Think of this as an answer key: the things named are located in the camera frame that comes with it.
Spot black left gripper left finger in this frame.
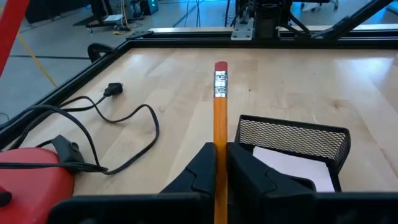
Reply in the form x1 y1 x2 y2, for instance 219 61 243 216
160 142 217 224

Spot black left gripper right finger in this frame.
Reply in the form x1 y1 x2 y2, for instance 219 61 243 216
226 142 318 224

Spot pink sticky note pad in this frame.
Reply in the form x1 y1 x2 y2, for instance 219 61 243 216
252 146 336 193

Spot black mesh desk organizer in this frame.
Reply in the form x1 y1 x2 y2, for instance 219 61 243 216
234 114 351 193

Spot red desk lamp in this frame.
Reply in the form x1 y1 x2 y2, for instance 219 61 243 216
0 0 75 224

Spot black metal stand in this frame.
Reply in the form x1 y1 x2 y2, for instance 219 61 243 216
310 0 396 40

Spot black lamp power cable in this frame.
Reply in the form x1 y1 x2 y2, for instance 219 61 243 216
0 82 160 175

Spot black aluminium table frame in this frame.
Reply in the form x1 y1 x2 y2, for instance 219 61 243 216
0 26 398 150

